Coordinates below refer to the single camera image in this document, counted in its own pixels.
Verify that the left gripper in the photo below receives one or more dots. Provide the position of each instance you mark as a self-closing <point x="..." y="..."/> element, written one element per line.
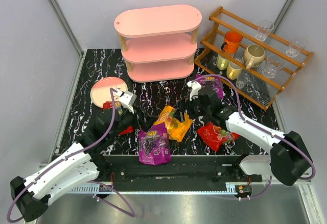
<point x="139" y="115"/>

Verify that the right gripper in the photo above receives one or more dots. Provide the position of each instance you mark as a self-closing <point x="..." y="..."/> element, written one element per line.
<point x="189" y="105"/>

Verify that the purple candy bag front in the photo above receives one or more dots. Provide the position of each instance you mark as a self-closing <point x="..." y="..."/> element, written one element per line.
<point x="153" y="146"/>

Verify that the purple candy bag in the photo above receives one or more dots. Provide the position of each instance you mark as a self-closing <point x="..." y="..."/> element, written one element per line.
<point x="213" y="82"/>
<point x="153" y="146"/>

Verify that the orange candy bag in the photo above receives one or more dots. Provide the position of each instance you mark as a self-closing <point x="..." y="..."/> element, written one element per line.
<point x="176" y="129"/>

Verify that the purple candy bag back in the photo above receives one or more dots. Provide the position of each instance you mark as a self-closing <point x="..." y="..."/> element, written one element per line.
<point x="213" y="82"/>

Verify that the red candy bag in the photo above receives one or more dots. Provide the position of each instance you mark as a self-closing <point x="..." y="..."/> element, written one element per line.
<point x="109" y="105"/>
<point x="214" y="136"/>

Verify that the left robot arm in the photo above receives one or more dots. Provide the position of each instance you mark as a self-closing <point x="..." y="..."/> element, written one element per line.
<point x="80" y="163"/>

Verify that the pink three-tier shelf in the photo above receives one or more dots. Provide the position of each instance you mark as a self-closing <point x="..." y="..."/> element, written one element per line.
<point x="159" y="43"/>

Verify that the clear glass middle shelf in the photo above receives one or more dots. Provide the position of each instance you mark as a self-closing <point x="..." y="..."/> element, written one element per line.
<point x="273" y="66"/>

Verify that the pink round plate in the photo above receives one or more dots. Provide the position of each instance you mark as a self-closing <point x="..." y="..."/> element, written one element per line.
<point x="100" y="92"/>

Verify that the green-yellow mug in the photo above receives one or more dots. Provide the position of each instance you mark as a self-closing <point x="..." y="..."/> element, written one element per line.
<point x="222" y="62"/>

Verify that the cream yellow mug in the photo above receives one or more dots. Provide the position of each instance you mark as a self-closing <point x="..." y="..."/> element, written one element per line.
<point x="233" y="71"/>

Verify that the small clear glass bottom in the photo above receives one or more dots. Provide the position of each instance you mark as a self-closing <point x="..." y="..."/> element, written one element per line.
<point x="242" y="80"/>

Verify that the orange mug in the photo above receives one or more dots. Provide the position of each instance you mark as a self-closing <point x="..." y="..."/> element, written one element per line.
<point x="231" y="43"/>

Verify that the wooden cup rack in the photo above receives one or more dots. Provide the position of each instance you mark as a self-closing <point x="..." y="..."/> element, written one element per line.
<point x="264" y="90"/>

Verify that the beige round mug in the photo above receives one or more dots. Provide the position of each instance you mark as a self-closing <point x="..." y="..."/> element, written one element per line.
<point x="253" y="56"/>

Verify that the clear glass top left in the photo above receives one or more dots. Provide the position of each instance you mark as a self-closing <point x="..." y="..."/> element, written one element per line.
<point x="264" y="29"/>

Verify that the clear glass top right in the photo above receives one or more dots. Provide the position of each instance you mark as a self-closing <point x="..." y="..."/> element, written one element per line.
<point x="296" y="45"/>

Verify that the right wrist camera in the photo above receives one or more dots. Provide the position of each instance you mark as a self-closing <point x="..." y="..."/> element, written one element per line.
<point x="195" y="87"/>

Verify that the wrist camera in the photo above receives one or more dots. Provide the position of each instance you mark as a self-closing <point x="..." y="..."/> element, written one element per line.
<point x="126" y="99"/>
<point x="195" y="87"/>

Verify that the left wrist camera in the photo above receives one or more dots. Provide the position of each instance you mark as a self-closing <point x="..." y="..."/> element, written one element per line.
<point x="126" y="99"/>

